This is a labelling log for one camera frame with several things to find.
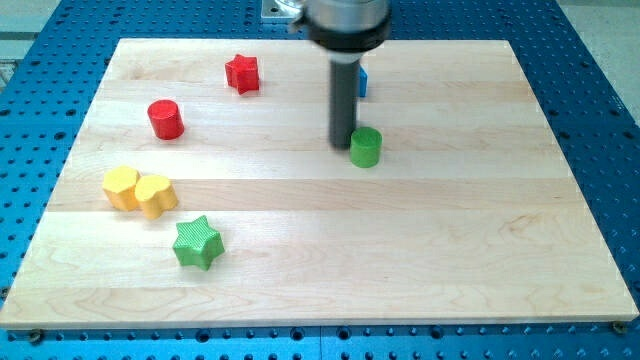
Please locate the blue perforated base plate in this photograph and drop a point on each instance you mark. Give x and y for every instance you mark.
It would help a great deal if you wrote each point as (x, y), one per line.
(44, 104)

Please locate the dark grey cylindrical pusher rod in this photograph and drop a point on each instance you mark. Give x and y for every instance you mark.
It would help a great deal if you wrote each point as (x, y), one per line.
(343, 97)

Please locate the yellow hexagon block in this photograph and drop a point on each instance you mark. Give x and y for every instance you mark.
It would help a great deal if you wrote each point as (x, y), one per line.
(119, 186)

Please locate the yellow heart block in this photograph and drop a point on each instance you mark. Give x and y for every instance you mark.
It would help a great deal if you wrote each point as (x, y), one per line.
(155, 195)

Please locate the silver metal mounting plate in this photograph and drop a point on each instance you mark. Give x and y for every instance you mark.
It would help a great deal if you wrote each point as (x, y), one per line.
(280, 9)

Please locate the green cylinder block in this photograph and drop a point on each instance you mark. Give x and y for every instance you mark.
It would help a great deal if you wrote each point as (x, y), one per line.
(365, 147)

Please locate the blue block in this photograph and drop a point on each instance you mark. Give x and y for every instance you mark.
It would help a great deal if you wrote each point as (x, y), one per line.
(363, 81)

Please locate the light wooden board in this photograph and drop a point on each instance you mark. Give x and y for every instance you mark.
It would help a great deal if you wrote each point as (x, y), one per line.
(472, 214)

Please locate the red star block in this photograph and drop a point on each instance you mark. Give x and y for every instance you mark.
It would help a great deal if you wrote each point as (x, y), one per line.
(242, 73)

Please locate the green star block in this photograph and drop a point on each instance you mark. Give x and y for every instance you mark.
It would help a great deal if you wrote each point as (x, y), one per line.
(197, 243)

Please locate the red cylinder block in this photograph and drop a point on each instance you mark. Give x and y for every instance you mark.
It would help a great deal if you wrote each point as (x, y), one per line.
(165, 119)

